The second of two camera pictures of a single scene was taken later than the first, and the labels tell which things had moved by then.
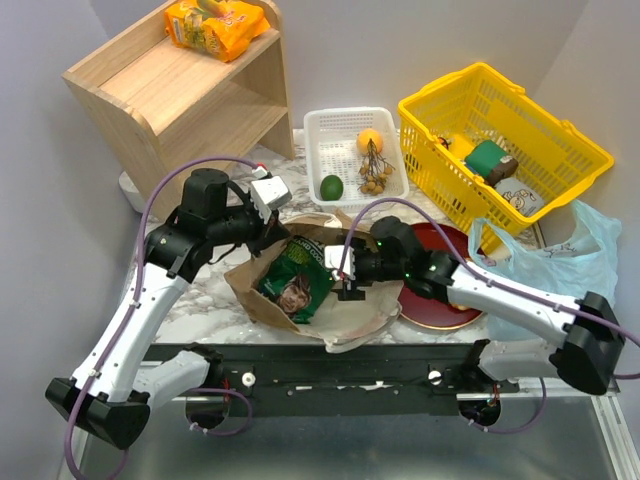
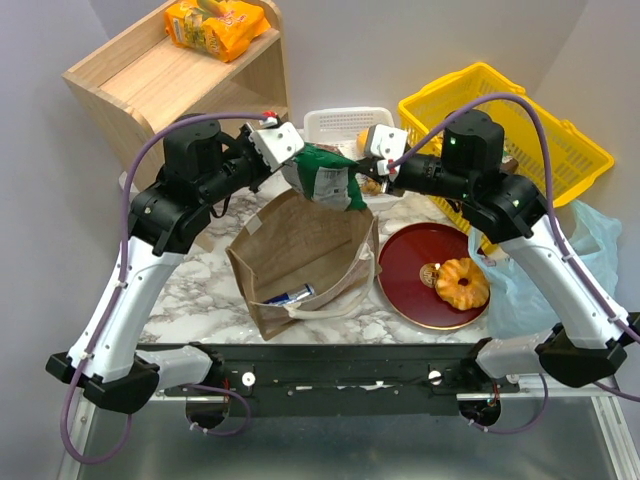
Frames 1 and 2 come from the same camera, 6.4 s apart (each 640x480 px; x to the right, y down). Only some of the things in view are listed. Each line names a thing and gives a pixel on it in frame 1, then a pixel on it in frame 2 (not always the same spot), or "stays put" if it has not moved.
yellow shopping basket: (476, 147) stays put
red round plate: (426, 312) stays put
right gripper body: (371, 267) -> (423, 173)
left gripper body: (255, 232) -> (241, 164)
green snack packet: (297, 279) -> (324, 175)
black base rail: (352, 380) stays put
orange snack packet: (220, 28) stays put
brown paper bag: (346, 319) -> (296, 259)
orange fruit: (363, 138) stays put
